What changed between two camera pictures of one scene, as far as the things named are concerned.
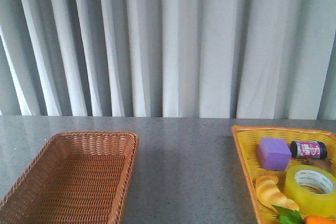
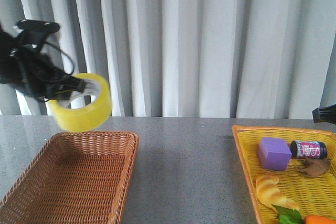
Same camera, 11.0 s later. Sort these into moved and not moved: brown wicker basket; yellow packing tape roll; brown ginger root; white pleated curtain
Moved: yellow packing tape roll
Not moved: brown wicker basket; brown ginger root; white pleated curtain
